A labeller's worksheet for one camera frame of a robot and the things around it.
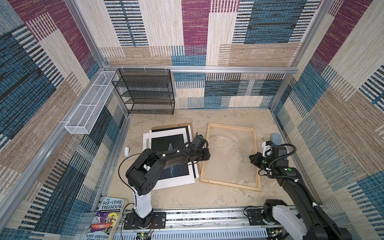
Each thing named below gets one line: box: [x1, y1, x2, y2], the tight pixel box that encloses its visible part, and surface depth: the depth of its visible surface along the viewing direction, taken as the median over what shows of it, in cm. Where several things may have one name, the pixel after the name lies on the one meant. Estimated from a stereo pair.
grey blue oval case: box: [270, 133, 282, 146], surface depth 103 cm
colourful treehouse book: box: [84, 196, 128, 240], surface depth 73 cm
